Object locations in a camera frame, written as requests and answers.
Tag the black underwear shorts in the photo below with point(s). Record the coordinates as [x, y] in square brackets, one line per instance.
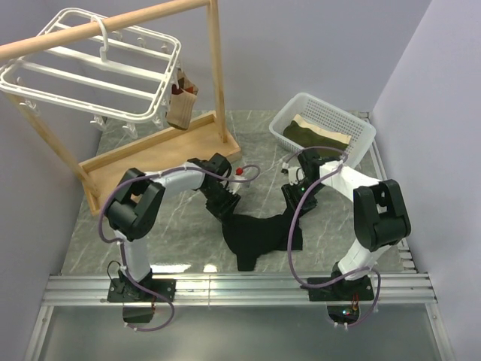
[249, 237]

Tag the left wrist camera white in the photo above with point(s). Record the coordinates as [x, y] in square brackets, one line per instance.
[236, 180]

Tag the white plastic clip hanger frame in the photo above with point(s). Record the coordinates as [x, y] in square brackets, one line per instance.
[124, 75]

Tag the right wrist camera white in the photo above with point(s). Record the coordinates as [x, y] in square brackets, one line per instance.
[295, 174]

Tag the aluminium rail frame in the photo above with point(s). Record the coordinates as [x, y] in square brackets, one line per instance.
[222, 314]

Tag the dark green garment in basket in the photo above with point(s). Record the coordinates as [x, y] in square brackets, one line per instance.
[305, 138]

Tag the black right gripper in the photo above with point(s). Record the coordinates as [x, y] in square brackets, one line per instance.
[290, 192]

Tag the white perforated plastic basket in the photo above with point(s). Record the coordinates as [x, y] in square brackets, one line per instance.
[326, 120]

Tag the wooden clothes rack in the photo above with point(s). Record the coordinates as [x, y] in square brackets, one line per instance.
[153, 149]

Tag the beige garment in basket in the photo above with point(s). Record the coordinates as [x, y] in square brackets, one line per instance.
[335, 136]

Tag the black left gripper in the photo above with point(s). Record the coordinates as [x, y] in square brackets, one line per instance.
[226, 209]

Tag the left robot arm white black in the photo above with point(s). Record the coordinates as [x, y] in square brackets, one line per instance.
[131, 210]

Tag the brown patterned sock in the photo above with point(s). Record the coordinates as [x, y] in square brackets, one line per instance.
[183, 97]

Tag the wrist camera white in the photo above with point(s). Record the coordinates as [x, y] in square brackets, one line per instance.
[295, 174]
[236, 180]

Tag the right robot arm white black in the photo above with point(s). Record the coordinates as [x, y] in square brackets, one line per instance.
[379, 214]

